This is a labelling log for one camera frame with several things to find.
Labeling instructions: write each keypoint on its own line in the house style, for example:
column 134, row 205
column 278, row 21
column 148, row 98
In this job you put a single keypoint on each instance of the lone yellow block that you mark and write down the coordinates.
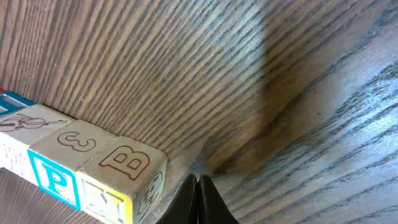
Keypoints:
column 122, row 182

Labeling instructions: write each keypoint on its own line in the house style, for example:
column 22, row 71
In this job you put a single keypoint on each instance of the white block red side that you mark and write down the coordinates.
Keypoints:
column 12, row 102

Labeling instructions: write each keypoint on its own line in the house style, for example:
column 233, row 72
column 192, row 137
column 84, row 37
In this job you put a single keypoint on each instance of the white letter W block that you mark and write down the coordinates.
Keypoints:
column 24, row 128

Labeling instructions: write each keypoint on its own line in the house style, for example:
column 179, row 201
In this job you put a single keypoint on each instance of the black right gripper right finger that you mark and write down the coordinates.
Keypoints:
column 211, row 207

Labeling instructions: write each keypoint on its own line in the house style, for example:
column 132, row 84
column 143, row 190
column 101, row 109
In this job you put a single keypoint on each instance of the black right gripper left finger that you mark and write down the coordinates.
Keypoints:
column 183, row 208

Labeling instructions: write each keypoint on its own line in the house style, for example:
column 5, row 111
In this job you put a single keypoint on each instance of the blue letter P block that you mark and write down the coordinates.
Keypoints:
column 56, row 158

